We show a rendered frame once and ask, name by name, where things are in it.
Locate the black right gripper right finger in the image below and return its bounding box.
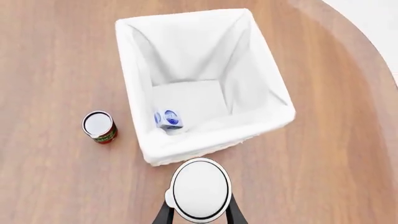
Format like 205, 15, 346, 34
227, 199, 247, 224

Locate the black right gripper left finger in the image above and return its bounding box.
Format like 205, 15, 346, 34
151, 200, 174, 224

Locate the white-topped soup can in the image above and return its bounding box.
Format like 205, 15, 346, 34
164, 157, 236, 222

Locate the blue and white box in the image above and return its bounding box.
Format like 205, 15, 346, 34
154, 108, 185, 129

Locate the white cloth-lined basket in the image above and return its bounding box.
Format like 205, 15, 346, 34
114, 7, 296, 168

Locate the red and green tin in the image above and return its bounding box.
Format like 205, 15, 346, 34
81, 110, 119, 145

